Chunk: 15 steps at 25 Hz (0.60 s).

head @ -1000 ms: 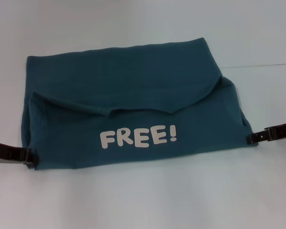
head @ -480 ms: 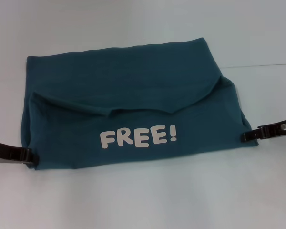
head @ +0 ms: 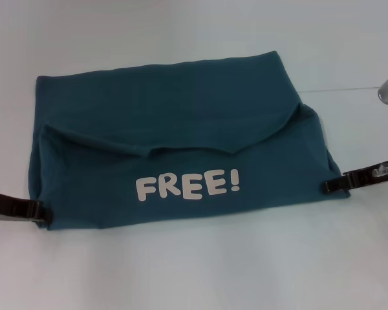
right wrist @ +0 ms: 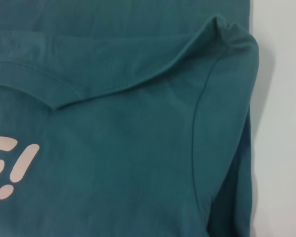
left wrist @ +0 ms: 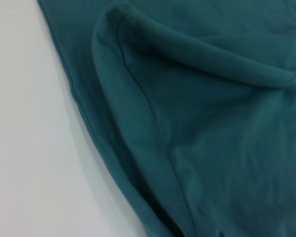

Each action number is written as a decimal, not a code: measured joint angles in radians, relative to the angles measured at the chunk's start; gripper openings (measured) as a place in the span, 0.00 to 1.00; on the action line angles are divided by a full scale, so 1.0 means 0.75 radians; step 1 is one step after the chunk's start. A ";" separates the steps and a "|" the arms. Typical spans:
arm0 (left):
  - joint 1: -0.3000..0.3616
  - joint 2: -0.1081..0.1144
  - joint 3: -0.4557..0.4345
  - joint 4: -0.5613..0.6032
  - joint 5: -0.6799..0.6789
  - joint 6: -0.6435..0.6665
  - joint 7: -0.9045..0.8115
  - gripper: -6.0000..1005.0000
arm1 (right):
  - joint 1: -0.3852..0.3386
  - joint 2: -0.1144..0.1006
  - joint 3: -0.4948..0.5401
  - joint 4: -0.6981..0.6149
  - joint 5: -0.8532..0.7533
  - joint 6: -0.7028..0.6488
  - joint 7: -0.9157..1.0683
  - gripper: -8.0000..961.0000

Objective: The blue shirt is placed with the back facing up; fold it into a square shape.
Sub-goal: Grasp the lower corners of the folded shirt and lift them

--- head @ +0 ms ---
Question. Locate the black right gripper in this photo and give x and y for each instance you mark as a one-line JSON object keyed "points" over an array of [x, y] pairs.
{"points": [[362, 176]]}

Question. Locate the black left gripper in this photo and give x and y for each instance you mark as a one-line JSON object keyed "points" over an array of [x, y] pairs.
{"points": [[9, 206]]}

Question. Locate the blue shirt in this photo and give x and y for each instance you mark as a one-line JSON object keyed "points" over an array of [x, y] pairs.
{"points": [[181, 145]]}

